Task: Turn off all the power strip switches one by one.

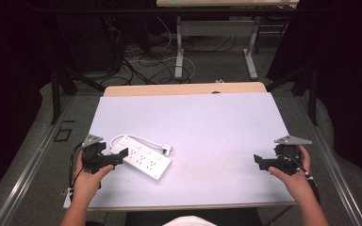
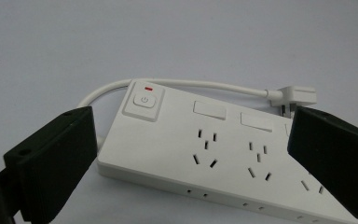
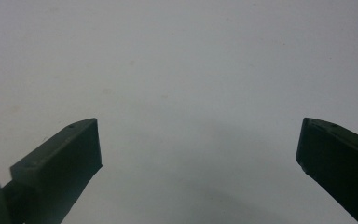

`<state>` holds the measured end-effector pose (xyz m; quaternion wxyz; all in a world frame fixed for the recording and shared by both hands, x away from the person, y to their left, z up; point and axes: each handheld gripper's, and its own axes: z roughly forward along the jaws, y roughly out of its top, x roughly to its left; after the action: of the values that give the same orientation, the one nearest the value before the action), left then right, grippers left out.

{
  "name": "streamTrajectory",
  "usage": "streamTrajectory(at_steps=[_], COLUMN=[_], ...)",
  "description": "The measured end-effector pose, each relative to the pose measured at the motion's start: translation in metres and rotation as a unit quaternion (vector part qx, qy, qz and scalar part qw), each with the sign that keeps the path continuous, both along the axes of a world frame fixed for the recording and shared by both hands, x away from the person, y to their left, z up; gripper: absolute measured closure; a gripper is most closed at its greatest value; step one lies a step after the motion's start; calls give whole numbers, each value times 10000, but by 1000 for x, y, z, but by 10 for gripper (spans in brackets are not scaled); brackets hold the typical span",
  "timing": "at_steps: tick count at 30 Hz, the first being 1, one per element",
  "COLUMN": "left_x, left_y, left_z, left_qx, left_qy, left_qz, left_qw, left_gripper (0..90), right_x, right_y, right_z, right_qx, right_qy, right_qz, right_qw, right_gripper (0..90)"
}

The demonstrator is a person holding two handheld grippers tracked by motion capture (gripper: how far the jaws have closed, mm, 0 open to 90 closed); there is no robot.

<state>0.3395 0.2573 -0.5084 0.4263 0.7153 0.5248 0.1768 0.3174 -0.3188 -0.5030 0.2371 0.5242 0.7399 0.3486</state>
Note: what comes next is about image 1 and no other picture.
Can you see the white power strip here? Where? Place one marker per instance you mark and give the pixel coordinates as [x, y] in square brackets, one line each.
[144, 158]

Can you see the black metal stand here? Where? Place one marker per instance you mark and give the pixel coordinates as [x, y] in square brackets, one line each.
[311, 91]
[59, 88]

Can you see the white table mat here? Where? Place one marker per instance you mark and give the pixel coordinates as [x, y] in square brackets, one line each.
[201, 135]

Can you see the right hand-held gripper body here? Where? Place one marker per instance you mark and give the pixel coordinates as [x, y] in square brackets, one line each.
[287, 155]

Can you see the person's white shirt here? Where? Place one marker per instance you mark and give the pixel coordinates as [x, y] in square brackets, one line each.
[190, 221]

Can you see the white desk with metal legs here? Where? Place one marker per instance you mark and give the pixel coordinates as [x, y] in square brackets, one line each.
[217, 28]

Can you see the person's right hand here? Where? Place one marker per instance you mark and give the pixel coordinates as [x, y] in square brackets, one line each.
[290, 182]

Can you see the metal floor rail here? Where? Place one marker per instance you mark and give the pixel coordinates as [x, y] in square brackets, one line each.
[22, 182]
[339, 182]

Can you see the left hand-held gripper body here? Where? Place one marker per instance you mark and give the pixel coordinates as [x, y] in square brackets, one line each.
[91, 153]

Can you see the white plug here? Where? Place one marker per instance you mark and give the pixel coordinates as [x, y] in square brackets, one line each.
[167, 149]

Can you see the person's left hand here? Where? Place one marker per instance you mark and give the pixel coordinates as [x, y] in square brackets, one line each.
[86, 183]

